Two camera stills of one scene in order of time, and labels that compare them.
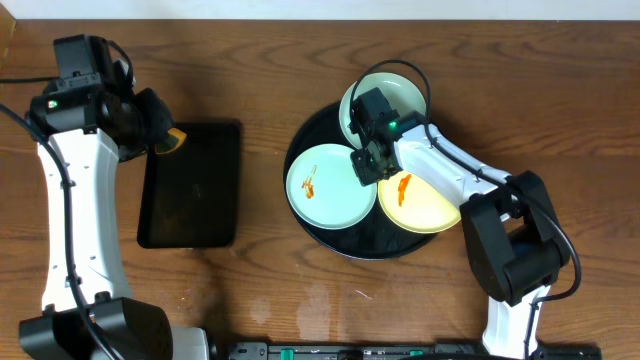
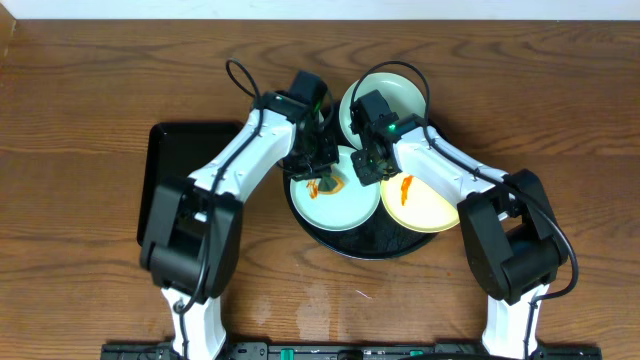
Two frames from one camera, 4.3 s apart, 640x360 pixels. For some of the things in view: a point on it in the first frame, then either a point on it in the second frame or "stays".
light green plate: (325, 190) stays
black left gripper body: (151, 118) -> (314, 167)
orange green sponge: (173, 140) -> (330, 184)
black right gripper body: (367, 169) stays
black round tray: (375, 238) stays
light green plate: (401, 93) stays
